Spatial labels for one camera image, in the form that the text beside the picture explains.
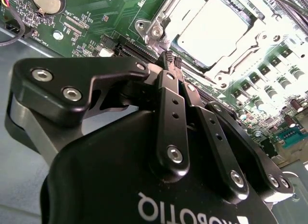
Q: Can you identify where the metal socket cover frame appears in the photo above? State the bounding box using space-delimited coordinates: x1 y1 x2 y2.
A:
154 0 288 74

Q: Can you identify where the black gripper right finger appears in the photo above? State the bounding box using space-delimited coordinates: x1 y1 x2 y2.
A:
174 55 295 204

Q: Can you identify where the silver-topped CPU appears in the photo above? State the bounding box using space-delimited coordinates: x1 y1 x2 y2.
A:
168 0 251 71

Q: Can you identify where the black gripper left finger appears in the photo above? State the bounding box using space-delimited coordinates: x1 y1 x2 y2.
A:
4 50 191 179

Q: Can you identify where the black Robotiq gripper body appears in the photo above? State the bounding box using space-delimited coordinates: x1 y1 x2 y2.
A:
39 109 276 224

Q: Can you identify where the metal wire locking lever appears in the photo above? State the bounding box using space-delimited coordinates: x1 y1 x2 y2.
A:
180 62 229 89

